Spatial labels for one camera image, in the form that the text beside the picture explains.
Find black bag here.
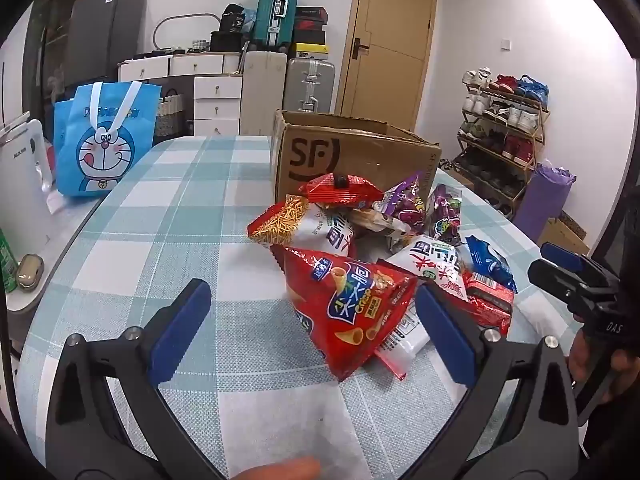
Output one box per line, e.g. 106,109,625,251
220,3,247,33

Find brown cardboard box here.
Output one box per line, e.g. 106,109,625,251
270,109,442,207

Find woven laundry basket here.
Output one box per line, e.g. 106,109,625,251
154,91,195,140

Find blue snack packet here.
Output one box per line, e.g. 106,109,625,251
465,235,519,295

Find wooden shoe rack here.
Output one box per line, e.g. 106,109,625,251
452,67,552,218

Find green can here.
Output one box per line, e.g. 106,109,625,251
0,229,19,295

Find oval mirror frame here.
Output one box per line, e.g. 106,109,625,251
151,12,223,55

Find wooden door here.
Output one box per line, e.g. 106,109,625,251
334,0,440,132

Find rows of shelved shoes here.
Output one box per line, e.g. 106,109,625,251
459,66,551,211

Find silver suitcase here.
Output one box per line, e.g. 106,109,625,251
284,58,337,114

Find blue cartoon tote bag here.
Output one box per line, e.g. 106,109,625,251
53,81,162,197

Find teal suitcase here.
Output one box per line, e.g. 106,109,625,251
251,0,302,52

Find white snack packet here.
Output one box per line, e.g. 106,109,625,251
375,305,432,380

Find white red snack bag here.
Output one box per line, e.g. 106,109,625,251
377,234,470,303

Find person's right hand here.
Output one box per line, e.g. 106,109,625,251
565,331,640,406

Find orange white noodle snack bag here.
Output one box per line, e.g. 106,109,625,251
247,193,357,257

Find red black striped snack packet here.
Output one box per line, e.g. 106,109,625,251
297,173,385,209

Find person's left hand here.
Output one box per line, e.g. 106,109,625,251
235,457,322,480

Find beige oval case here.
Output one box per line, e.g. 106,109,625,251
16,253,46,292

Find red triangular snack bag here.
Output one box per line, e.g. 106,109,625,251
282,244,419,382

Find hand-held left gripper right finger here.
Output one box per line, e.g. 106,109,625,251
415,282,581,480

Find grey refrigerator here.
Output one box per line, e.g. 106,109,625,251
66,0,149,87

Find purple rolled mat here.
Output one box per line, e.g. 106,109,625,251
512,161,577,242

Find white drawer dresser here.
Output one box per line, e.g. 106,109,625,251
117,51,247,137

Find purple snack bag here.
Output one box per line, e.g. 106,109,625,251
374,171,427,237
429,183,464,247

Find dark glass cabinet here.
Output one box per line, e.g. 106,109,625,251
21,0,76,126

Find yellow shoe box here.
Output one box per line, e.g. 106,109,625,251
290,42,331,60

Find white appliance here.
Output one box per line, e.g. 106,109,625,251
0,119,55,261

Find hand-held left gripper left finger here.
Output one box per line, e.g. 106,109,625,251
45,278,226,480

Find patterned cardboard box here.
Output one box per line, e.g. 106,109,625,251
537,210,592,257

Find small red snack packet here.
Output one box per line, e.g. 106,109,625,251
462,271,516,338

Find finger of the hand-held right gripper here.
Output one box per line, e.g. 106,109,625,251
541,241,609,281
528,258,599,316

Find beige suitcase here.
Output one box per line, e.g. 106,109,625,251
239,50,289,137

